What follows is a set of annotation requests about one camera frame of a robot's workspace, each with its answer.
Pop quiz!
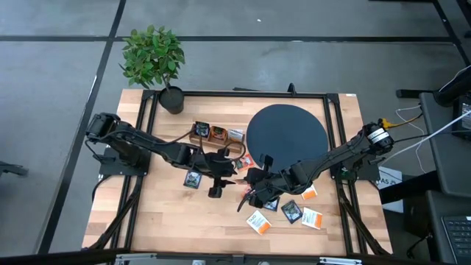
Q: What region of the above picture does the green plant in black pot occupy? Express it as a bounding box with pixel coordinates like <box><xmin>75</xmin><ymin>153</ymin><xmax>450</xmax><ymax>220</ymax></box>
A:
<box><xmin>118</xmin><ymin>24</ymin><xmax>186</xmax><ymax>116</ymax></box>

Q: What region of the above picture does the dark round mat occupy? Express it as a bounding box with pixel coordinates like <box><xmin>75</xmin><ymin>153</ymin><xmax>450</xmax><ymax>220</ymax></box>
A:
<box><xmin>245</xmin><ymin>104</ymin><xmax>330</xmax><ymax>174</ymax></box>

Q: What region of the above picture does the black desk device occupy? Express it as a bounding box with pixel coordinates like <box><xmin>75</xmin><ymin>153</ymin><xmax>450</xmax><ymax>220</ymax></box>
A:
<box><xmin>452</xmin><ymin>94</ymin><xmax>471</xmax><ymax>140</ymax></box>

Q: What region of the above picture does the black aluminium table frame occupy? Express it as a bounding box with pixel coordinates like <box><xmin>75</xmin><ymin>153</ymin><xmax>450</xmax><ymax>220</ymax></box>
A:
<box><xmin>82</xmin><ymin>89</ymin><xmax>393</xmax><ymax>257</ymax></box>

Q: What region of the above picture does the thick white cable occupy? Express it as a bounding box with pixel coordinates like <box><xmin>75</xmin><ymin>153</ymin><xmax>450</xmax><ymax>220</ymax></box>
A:
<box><xmin>382</xmin><ymin>109</ymin><xmax>471</xmax><ymax>167</ymax></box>

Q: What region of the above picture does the white orange Tazo tea bag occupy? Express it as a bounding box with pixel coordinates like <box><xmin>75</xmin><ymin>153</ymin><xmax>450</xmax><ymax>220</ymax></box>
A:
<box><xmin>300</xmin><ymin>185</ymin><xmax>319</xmax><ymax>202</ymax></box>
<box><xmin>227</xmin><ymin>128</ymin><xmax>245</xmax><ymax>144</ymax></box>
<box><xmin>245</xmin><ymin>209</ymin><xmax>273</xmax><ymax>236</ymax></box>
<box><xmin>300</xmin><ymin>206</ymin><xmax>324</xmax><ymax>231</ymax></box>

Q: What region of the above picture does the dark blue tea bag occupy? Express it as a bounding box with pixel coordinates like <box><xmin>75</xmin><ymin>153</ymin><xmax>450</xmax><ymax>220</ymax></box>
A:
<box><xmin>280</xmin><ymin>199</ymin><xmax>304</xmax><ymax>225</ymax></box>
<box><xmin>194</xmin><ymin>121</ymin><xmax>211</xmax><ymax>138</ymax></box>
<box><xmin>263</xmin><ymin>197</ymin><xmax>281</xmax><ymax>213</ymax></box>
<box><xmin>183</xmin><ymin>170</ymin><xmax>204</xmax><ymax>190</ymax></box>

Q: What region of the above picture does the wooden tea organiser box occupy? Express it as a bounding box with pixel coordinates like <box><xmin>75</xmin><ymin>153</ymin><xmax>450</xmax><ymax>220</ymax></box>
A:
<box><xmin>188</xmin><ymin>123</ymin><xmax>246</xmax><ymax>155</ymax></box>

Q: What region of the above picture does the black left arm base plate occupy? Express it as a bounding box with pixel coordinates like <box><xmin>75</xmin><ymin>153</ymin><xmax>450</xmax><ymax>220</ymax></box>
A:
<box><xmin>98</xmin><ymin>146</ymin><xmax>152</xmax><ymax>177</ymax></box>

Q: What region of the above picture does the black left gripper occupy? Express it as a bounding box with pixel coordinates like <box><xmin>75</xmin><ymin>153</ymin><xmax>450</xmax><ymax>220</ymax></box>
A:
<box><xmin>196</xmin><ymin>146</ymin><xmax>238</xmax><ymax>199</ymax></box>

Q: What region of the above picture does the black gantry beam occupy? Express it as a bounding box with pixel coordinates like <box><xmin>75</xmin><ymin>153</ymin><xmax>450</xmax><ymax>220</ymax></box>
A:
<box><xmin>0</xmin><ymin>248</ymin><xmax>471</xmax><ymax>265</ymax></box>

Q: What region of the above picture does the white paper sign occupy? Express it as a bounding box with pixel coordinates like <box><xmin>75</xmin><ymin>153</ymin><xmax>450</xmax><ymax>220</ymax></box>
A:
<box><xmin>377</xmin><ymin>166</ymin><xmax>404</xmax><ymax>191</ymax></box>

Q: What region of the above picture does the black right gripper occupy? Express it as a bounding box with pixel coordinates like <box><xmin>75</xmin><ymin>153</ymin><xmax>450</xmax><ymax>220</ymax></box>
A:
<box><xmin>243</xmin><ymin>154</ymin><xmax>306</xmax><ymax>209</ymax></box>

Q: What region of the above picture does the black chair base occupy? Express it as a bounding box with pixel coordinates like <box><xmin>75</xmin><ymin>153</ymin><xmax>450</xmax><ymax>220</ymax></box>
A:
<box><xmin>0</xmin><ymin>160</ymin><xmax>30</xmax><ymax>178</ymax></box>

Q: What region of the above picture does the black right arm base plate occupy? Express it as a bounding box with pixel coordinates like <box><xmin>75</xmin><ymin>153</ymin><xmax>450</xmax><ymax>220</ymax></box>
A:
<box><xmin>327</xmin><ymin>151</ymin><xmax>380</xmax><ymax>182</ymax></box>

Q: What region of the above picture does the black keyboard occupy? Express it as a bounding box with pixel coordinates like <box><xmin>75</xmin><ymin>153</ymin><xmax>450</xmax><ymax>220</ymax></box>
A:
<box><xmin>440</xmin><ymin>215</ymin><xmax>471</xmax><ymax>264</ymax></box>

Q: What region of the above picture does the black side desk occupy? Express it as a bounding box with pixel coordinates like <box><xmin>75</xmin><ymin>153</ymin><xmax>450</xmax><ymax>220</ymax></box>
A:
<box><xmin>419</xmin><ymin>91</ymin><xmax>471</xmax><ymax>265</ymax></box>

